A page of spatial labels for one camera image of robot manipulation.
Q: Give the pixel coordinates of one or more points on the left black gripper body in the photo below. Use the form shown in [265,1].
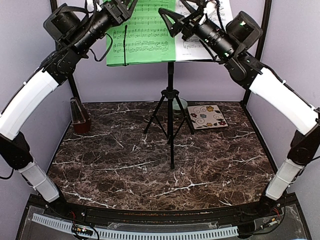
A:
[116,18]

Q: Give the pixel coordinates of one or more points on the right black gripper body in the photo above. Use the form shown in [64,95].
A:
[191,21]

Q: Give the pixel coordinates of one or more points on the white sheet music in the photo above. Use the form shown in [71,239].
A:
[192,49]

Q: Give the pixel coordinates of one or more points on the green sheet music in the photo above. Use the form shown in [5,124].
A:
[144,38]

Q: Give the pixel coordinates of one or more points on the black music stand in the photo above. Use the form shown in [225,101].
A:
[170,94]

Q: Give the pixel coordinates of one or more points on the brown wooden metronome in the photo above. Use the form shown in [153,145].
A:
[80,118]

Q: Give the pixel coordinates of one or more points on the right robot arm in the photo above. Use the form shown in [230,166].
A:
[231,45]

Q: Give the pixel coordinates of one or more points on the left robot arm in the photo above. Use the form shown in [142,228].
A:
[75,30]

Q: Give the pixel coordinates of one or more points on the floral square plate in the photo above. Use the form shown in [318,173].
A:
[206,117]

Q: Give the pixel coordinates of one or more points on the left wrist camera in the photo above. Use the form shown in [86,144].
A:
[91,4]

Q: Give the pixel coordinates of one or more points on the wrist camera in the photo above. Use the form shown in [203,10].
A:
[208,7]
[91,4]

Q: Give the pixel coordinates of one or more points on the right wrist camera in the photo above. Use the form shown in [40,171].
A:
[208,7]

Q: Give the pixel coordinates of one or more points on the black front rail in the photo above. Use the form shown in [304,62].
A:
[230,215]

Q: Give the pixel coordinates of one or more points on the white slotted cable duct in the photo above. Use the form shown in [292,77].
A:
[109,234]

